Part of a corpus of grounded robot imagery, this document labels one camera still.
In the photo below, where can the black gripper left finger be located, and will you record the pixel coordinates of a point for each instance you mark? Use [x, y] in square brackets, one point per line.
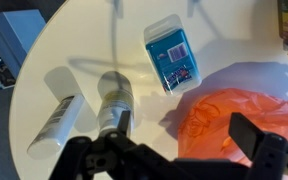
[125, 123]

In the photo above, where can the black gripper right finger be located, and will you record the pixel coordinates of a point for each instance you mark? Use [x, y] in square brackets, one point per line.
[245, 134]

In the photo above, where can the blue mentos container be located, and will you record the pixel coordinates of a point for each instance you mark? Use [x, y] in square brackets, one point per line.
[171, 55]

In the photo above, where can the white labelled pill bottle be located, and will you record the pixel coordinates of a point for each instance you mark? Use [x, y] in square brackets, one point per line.
[53, 136]

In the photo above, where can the round white table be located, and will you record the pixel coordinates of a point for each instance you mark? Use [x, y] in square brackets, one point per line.
[235, 42]

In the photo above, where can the blue grey box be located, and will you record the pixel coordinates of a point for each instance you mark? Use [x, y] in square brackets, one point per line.
[18, 32]

